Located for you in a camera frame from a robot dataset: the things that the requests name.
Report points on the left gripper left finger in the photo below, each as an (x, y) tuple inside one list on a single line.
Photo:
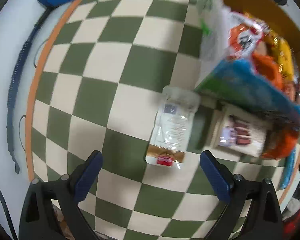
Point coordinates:
[(38, 220)]

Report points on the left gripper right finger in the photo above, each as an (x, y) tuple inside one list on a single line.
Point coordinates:
[(263, 221)]

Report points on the blue snack bar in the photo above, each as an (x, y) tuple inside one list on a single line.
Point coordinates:
[(288, 170)]

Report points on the orange snack bag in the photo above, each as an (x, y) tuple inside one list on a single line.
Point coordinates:
[(267, 67), (281, 143)]

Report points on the Franzzi cookie box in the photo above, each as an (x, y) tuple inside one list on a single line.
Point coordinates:
[(238, 131)]

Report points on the clear gold snack pouch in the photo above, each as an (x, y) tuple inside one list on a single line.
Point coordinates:
[(172, 128)]

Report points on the yellow chocolate snack pack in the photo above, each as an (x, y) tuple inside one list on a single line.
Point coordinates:
[(282, 53)]

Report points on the red white chicken feet pouch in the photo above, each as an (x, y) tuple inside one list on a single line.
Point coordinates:
[(246, 36)]

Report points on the checkered table mat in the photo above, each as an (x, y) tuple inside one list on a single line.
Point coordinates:
[(98, 86)]

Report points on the cardboard box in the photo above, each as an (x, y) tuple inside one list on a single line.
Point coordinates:
[(234, 81)]

